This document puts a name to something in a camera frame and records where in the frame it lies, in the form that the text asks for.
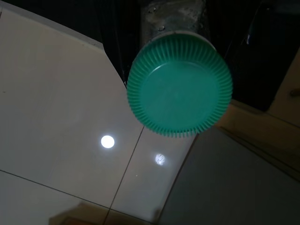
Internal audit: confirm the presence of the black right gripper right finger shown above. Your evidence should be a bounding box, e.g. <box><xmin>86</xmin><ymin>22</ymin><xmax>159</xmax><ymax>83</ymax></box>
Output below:
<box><xmin>205</xmin><ymin>0</ymin><xmax>268</xmax><ymax>71</ymax></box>

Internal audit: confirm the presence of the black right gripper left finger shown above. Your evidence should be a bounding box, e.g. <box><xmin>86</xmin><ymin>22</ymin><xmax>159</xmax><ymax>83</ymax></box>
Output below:
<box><xmin>93</xmin><ymin>0</ymin><xmax>145</xmax><ymax>88</ymax></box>

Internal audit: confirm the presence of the clear bottle with green cap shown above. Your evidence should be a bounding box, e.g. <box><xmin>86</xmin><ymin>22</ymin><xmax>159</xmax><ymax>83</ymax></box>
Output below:
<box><xmin>126</xmin><ymin>0</ymin><xmax>234</xmax><ymax>137</ymax></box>

